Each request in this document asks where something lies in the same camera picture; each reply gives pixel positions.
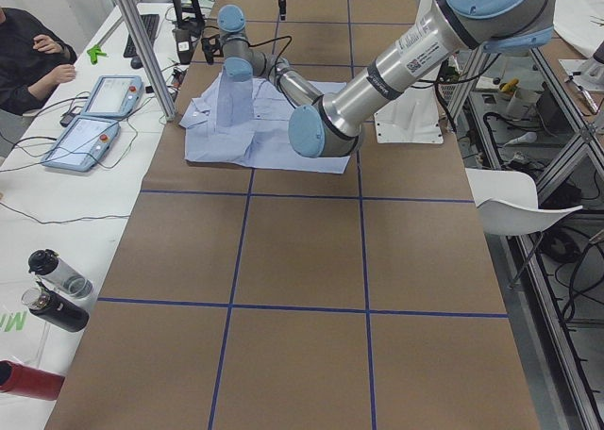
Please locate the seated person in black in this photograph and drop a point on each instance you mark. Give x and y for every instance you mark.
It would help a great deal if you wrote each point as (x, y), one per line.
(34, 61)

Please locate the lower blue teach pendant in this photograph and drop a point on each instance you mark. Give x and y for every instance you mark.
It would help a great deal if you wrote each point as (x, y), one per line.
(82, 144)

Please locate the light blue striped shirt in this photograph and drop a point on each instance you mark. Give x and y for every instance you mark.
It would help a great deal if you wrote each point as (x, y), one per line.
(246, 123)

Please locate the upper blue teach pendant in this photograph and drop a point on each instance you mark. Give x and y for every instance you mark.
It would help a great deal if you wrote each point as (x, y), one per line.
(113, 96)

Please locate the white plastic chair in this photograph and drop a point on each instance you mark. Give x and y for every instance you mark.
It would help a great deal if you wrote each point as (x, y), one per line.
(507, 203)

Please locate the aluminium frame post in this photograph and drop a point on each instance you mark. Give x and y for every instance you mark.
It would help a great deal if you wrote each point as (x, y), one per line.
(146, 52)

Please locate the black water bottle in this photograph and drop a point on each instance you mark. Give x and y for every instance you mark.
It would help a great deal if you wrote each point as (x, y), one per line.
(51, 307)

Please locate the black computer mouse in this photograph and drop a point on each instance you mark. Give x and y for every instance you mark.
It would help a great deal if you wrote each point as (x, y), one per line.
(136, 63)

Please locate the green plastic clamp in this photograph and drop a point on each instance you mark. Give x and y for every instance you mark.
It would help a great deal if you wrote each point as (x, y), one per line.
(95, 53)

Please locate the blue teach pendant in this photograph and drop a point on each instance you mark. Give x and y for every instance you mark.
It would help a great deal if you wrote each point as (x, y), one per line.
(82, 144)
(113, 96)

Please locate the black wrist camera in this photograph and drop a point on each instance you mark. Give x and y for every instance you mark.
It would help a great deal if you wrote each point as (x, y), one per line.
(212, 48)

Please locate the clear bottle black lid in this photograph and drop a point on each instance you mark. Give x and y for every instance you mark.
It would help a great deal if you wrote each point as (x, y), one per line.
(47, 265)

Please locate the red water bottle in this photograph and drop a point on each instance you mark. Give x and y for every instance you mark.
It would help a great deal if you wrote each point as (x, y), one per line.
(21, 380)

